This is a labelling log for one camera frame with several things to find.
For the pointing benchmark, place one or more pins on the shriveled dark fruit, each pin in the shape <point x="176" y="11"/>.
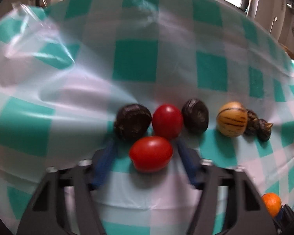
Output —
<point x="264" y="130"/>
<point x="251" y="123"/>

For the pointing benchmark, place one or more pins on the teal checkered tablecloth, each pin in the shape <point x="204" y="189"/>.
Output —
<point x="137" y="61"/>

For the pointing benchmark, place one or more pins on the small striped yellow melon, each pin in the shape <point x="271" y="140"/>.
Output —
<point x="232" y="122"/>

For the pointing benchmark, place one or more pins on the small orange kumquat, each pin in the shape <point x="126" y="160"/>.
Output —
<point x="272" y="203"/>

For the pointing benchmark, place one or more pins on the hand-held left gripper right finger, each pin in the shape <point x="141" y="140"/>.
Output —
<point x="188" y="161"/>

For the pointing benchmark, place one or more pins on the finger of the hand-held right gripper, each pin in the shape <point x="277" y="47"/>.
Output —
<point x="285" y="213"/>

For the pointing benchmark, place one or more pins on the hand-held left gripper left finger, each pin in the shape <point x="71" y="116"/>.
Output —
<point x="105" y="161"/>

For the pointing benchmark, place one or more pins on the red cherry tomato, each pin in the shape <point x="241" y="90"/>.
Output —
<point x="167" y="121"/>
<point x="150" y="154"/>

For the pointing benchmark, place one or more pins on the dark passion fruit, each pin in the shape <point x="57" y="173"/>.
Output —
<point x="133" y="122"/>
<point x="195" y="118"/>

